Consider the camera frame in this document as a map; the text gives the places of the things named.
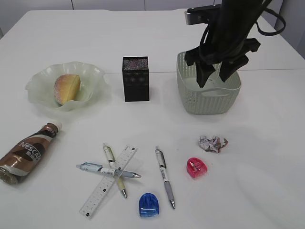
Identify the grey-green woven plastic basket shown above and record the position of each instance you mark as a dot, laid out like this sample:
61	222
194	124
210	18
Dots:
216	97

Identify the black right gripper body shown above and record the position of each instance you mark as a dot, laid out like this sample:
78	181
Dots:
227	44

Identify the blue pencil sharpener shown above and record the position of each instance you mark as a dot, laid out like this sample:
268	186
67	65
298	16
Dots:
148	205

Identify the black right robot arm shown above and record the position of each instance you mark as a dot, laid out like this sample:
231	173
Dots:
239	10

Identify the pale green wavy glass plate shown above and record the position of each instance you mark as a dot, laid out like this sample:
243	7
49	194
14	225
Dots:
93	87

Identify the white grey mechanical pen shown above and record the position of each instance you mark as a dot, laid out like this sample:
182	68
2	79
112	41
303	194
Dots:
166	182

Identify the red pencil sharpener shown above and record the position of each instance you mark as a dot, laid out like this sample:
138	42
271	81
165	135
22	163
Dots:
196	167

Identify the brown Nescafe coffee bottle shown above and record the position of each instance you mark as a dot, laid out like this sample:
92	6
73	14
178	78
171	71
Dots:
17	164

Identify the transparent plastic ruler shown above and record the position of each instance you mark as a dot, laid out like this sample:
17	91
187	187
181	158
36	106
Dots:
106	183

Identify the blue-grey ballpoint pen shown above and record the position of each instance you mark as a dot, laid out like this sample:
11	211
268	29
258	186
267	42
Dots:
95	168

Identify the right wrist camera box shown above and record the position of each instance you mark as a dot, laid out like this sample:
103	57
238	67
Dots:
204	14

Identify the paper ball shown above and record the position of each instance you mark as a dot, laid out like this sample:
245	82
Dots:
213	144

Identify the black mesh pen holder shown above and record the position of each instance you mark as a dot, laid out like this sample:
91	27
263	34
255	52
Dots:
135	77

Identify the yellow bread roll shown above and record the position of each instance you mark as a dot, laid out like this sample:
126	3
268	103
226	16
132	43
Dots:
66	88

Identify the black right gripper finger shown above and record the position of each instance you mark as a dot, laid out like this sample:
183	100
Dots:
228	68
203	72

